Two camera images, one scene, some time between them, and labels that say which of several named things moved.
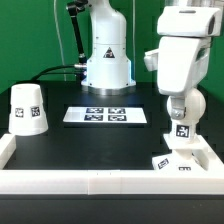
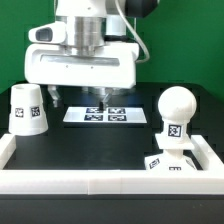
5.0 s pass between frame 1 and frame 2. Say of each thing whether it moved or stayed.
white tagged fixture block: stayed
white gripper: moved
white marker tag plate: stayed
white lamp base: moved
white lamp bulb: moved
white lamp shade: stayed
